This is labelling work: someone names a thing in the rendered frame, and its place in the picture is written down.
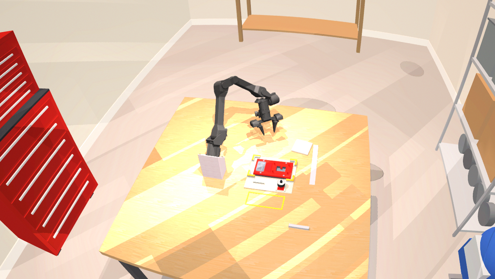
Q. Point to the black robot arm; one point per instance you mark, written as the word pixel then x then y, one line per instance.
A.
pixel 219 133

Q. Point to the white flat square pad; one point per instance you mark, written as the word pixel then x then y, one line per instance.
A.
pixel 301 146

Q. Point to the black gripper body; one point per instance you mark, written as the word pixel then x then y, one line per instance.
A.
pixel 265 116

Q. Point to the white rectangular bar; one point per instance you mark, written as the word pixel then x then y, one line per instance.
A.
pixel 298 226

